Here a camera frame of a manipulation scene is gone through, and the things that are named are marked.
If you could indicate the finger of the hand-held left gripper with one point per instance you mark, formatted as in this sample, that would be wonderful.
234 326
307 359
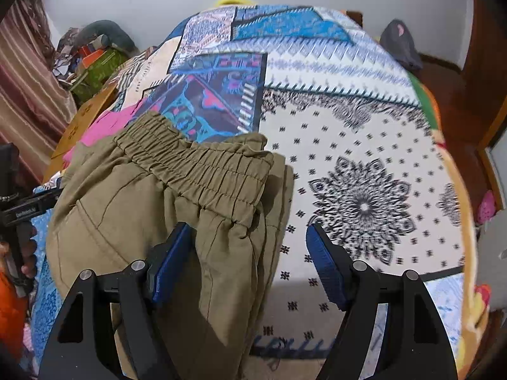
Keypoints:
48 202

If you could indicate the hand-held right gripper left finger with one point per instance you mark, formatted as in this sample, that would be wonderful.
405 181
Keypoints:
174 261

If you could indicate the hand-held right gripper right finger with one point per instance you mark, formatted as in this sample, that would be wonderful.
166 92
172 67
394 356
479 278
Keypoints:
324 269

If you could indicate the olive green pants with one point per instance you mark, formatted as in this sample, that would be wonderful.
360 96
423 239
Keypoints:
119 213

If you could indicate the person's left hand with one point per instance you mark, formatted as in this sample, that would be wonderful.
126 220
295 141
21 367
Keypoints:
29 253

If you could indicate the pink cloth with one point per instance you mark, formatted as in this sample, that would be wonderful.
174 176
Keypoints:
107 126

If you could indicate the brown striped curtain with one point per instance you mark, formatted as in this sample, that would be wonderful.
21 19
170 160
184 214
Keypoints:
27 79

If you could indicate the patchwork printed blanket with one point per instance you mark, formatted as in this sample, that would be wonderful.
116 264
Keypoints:
356 146

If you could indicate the pile of paper clutter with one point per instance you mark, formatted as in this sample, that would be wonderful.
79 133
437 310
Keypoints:
65 55

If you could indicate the orange box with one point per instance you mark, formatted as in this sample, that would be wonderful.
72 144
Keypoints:
93 57

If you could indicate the pink plastic toy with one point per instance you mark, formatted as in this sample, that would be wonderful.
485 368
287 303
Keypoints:
485 208

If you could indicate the wooden wardrobe with white doors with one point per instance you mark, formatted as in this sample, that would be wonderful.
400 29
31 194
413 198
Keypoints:
495 154

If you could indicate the grey backpack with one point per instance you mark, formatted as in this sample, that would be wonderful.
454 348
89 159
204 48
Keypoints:
400 45

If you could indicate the brown wooden bedpost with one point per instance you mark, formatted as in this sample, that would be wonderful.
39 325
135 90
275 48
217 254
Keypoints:
354 18

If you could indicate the yellow curved plastic object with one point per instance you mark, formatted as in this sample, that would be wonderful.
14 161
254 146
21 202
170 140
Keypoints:
233 0

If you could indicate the brown wooden door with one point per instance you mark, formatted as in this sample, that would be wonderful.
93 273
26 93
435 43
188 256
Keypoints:
489 35

